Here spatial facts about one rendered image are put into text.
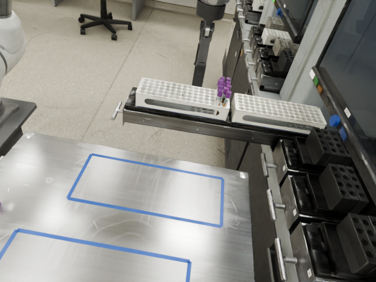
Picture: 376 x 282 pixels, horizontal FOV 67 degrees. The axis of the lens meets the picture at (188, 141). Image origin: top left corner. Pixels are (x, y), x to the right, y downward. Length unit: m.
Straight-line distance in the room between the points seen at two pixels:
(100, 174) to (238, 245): 0.35
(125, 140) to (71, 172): 1.31
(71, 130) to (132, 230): 1.56
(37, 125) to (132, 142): 0.66
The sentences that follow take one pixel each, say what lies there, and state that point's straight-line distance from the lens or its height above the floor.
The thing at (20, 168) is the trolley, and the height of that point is 0.82.
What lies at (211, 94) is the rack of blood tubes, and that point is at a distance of 0.97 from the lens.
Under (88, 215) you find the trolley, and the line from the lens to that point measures 0.65.
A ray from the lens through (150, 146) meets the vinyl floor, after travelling 1.98.
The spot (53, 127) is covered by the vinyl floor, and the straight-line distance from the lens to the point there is 2.17.
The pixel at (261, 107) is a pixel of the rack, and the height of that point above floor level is 0.86.
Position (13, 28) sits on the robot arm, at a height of 0.94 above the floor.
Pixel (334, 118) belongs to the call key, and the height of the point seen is 0.99.
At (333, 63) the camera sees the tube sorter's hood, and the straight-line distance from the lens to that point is 0.93.
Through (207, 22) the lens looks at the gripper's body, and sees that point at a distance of 0.80.
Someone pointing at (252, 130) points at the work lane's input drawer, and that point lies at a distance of 0.95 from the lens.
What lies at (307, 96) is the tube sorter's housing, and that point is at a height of 0.88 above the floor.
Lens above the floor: 1.36
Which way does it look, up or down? 41 degrees down
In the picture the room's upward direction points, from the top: 11 degrees clockwise
